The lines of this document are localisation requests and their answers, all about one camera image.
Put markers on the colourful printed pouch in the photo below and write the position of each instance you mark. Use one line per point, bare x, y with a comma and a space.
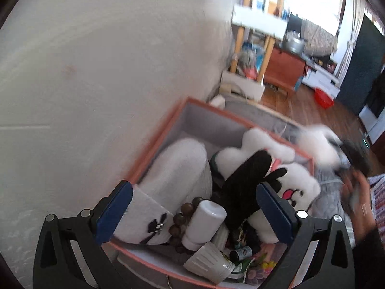
261, 269

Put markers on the speckled cloth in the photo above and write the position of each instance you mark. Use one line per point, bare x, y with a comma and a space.
318, 39

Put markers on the small dark can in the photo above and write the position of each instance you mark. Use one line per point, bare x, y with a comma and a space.
242, 253

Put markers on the metal pot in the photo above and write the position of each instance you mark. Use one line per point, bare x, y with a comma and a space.
293, 42

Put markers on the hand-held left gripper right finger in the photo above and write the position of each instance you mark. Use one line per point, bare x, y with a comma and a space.
272, 213

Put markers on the white plush toy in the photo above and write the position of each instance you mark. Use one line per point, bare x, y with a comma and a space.
231, 159

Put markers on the person's right hand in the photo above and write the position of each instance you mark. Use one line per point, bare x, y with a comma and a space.
361, 198

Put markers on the white plastic bottle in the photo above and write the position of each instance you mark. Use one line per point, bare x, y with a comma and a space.
204, 219

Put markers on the white ribbed cup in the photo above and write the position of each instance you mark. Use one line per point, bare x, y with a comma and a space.
207, 262

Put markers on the person's right forearm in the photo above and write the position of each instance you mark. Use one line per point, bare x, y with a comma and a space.
373, 253

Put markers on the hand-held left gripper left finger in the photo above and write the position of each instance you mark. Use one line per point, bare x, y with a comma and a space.
112, 213

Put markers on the striped blanket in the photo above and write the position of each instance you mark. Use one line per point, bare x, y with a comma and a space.
377, 186

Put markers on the white curtain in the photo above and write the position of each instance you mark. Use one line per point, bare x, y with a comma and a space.
350, 36

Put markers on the white fuzzy knit hat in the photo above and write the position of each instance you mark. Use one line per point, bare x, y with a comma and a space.
180, 171

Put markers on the orange storage box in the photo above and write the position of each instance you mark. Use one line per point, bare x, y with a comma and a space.
285, 66
195, 117

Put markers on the white fluffy toy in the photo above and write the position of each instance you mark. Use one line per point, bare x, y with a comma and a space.
315, 144

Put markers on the white appliance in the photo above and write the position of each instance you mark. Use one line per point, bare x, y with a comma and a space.
373, 123

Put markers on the black glove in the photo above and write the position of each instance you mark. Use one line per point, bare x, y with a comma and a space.
243, 186

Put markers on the white drawer cabinet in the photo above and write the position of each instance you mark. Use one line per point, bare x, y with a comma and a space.
318, 76

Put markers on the wooden shelf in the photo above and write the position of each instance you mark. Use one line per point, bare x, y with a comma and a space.
258, 21

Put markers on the dark green door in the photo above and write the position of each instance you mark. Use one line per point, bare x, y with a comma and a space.
358, 66

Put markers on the red plastic basin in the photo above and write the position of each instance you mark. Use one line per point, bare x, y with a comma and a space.
323, 97

